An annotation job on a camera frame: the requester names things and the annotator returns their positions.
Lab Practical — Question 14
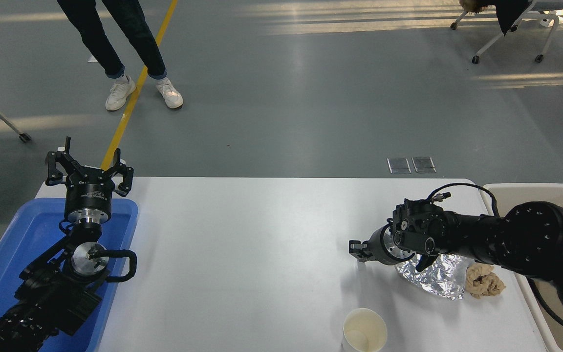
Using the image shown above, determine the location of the person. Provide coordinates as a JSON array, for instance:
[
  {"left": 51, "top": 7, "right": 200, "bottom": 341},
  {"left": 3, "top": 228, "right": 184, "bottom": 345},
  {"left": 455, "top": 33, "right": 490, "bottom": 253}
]
[{"left": 57, "top": 0, "right": 184, "bottom": 111}]

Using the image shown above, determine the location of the crumpled silver foil tray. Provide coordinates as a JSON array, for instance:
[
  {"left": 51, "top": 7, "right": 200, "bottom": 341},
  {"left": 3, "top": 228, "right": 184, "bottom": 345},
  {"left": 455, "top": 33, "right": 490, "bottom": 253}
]
[{"left": 395, "top": 253, "right": 476, "bottom": 300}]

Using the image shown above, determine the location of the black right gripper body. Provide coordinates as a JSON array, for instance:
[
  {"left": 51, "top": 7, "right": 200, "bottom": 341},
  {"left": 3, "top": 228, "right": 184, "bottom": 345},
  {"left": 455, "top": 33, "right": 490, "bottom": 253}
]
[{"left": 366, "top": 225, "right": 396, "bottom": 265}]

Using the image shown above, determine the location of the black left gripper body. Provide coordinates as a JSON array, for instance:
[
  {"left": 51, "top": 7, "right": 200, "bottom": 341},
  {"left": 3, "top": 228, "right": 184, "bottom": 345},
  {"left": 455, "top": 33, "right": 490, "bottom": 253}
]
[{"left": 64, "top": 168, "right": 117, "bottom": 214}]

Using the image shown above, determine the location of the white paper cup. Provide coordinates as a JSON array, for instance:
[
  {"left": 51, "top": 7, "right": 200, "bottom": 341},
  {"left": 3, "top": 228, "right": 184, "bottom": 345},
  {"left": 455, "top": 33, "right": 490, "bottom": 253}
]
[{"left": 342, "top": 308, "right": 388, "bottom": 352}]

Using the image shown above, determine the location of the black cloth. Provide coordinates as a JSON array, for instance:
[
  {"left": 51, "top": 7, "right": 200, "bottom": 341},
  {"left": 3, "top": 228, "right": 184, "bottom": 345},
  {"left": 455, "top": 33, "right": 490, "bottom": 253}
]
[{"left": 493, "top": 0, "right": 531, "bottom": 36}]

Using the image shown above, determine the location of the blue plastic tray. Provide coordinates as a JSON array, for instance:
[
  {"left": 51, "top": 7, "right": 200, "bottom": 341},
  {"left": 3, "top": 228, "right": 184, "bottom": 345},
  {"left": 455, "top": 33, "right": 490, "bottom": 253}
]
[{"left": 0, "top": 197, "right": 139, "bottom": 352}]

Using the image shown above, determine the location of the metal floor plate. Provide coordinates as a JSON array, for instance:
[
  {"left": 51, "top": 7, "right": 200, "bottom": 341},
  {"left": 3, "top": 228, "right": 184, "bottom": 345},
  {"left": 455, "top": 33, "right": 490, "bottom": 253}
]
[
  {"left": 388, "top": 157, "right": 411, "bottom": 175},
  {"left": 412, "top": 156, "right": 436, "bottom": 174}
]

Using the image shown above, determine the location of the large pale bin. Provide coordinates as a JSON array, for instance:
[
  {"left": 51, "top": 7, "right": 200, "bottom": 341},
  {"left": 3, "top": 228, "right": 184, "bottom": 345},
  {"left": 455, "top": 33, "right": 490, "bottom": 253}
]
[{"left": 482, "top": 183, "right": 563, "bottom": 352}]

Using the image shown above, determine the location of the white wheeled chair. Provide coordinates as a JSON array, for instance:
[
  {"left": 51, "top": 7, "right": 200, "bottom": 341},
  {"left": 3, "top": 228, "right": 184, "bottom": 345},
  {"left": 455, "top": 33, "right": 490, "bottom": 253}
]
[{"left": 450, "top": 0, "right": 563, "bottom": 64}]

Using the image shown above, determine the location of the crumpled tan paper ball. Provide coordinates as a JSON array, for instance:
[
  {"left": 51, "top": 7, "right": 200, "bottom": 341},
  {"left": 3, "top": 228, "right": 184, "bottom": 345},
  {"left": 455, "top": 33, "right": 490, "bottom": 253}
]
[{"left": 465, "top": 263, "right": 506, "bottom": 299}]

